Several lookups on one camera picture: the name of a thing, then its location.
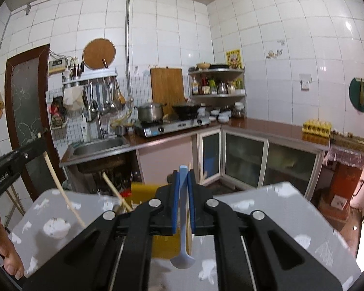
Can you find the round wooden cutting board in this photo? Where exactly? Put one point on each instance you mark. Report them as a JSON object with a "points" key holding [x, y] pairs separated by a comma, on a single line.
{"points": [[99, 54]]}

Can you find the chrome sink faucet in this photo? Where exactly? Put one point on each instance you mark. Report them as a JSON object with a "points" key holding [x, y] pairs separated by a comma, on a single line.
{"points": [[103, 124]]}

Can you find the yellow egg tray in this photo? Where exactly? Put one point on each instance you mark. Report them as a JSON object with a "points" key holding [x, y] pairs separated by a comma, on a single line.
{"points": [[317, 127]]}

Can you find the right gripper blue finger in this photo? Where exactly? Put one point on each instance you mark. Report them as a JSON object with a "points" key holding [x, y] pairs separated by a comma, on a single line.
{"points": [[175, 199]]}

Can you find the white wall socket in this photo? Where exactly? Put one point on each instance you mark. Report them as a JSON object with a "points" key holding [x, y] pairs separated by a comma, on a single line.
{"points": [[305, 81]]}

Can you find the wooden chopstick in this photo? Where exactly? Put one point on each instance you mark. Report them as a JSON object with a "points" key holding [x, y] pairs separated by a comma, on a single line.
{"points": [[61, 190], [116, 193]]}

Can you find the person's left hand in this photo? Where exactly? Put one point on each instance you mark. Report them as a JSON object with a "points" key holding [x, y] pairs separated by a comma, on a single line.
{"points": [[12, 261]]}

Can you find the white cabinet with glass doors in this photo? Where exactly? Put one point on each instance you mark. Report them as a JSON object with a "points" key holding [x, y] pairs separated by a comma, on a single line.
{"points": [[245, 159]]}

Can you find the grey patterned tablecloth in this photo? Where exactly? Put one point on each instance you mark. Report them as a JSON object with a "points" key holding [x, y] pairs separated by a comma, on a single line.
{"points": [[49, 225]]}

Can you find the wooden chopstick in holder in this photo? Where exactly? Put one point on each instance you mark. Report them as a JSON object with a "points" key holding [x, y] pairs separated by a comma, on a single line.
{"points": [[116, 193]]}

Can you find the stainless steel cooking pot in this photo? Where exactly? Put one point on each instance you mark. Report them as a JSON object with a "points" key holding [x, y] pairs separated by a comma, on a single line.
{"points": [[150, 112]]}

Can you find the steel gas stove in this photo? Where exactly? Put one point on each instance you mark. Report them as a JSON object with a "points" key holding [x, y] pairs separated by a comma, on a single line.
{"points": [[155, 129]]}

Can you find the wall water pipe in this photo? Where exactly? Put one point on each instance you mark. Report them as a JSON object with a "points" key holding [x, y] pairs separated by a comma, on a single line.
{"points": [[67, 26]]}

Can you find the yellow wall poster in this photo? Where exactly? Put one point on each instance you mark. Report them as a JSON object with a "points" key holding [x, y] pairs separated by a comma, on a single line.
{"points": [[233, 59]]}

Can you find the brown frosted glass door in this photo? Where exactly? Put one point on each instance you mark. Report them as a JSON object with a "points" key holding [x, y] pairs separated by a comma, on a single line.
{"points": [[26, 80]]}

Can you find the green round wall hanger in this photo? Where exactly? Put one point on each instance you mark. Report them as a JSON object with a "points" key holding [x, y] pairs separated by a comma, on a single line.
{"points": [[356, 94]]}

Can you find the wall utensil rack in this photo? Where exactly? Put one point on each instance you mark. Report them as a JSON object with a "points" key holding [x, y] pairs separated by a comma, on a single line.
{"points": [[93, 93]]}

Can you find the stainless steel sink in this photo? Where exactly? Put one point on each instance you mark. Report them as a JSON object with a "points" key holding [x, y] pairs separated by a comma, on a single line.
{"points": [[85, 152]]}

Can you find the white dish soap bottle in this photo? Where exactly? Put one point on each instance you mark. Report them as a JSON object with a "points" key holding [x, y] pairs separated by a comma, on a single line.
{"points": [[84, 128]]}

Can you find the yellow perforated utensil holder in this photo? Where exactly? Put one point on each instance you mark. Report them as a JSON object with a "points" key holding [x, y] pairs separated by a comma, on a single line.
{"points": [[163, 247]]}

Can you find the black wok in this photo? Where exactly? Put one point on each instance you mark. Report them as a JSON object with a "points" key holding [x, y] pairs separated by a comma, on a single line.
{"points": [[187, 111]]}

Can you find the rectangular wooden cutting board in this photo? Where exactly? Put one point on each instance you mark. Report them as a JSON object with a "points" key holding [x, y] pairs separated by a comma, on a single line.
{"points": [[167, 87]]}

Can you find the corner wall shelf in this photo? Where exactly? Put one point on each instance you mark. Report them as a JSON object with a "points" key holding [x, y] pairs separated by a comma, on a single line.
{"points": [[217, 86]]}

